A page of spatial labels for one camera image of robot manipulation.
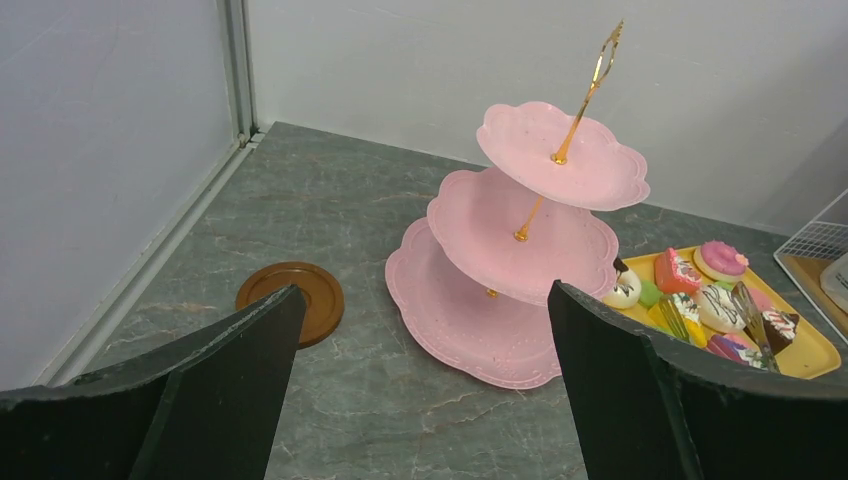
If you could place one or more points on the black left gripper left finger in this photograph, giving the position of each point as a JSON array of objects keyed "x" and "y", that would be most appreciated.
[{"x": 204, "y": 406}]

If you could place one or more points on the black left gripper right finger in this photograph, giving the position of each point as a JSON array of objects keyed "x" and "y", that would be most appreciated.
[{"x": 649, "y": 406}]

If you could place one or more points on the purple cake slice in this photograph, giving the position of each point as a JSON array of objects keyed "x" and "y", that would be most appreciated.
[{"x": 730, "y": 348}]

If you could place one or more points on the yellow cake slice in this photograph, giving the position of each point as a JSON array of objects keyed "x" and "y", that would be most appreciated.
[{"x": 677, "y": 314}]

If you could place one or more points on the chocolate cake slice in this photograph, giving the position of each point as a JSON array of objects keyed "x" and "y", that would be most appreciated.
[{"x": 780, "y": 328}]

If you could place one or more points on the metal serving tongs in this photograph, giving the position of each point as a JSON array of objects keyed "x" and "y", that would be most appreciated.
[{"x": 753, "y": 334}]

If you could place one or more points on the yellow serving tray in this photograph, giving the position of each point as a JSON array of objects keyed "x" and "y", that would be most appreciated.
[{"x": 809, "y": 356}]

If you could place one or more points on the green macaron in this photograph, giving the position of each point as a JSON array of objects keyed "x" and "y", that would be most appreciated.
[{"x": 650, "y": 294}]

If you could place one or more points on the white chocolate-drizzle donut centre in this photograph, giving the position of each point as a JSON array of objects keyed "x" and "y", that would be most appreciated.
[{"x": 717, "y": 309}]

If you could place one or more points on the white chocolate-drizzle donut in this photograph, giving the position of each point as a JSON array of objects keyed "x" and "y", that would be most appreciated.
[
  {"x": 627, "y": 289},
  {"x": 717, "y": 309}
]

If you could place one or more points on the white chocolate-drizzle donut left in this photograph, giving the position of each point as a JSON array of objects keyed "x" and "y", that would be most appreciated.
[{"x": 627, "y": 289}]

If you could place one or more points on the red strawberry cake slice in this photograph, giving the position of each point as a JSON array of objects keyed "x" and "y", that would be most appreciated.
[{"x": 674, "y": 274}]

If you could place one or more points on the brown saucer left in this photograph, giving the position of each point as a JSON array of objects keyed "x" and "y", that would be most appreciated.
[{"x": 322, "y": 292}]

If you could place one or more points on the pink frosted donut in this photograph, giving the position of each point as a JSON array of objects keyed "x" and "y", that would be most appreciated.
[{"x": 720, "y": 261}]

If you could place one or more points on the pink three-tier cake stand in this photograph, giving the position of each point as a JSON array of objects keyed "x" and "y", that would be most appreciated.
[{"x": 471, "y": 277}]

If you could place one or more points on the white wire shelf rack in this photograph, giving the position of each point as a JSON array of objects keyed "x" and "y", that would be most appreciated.
[{"x": 815, "y": 259}]

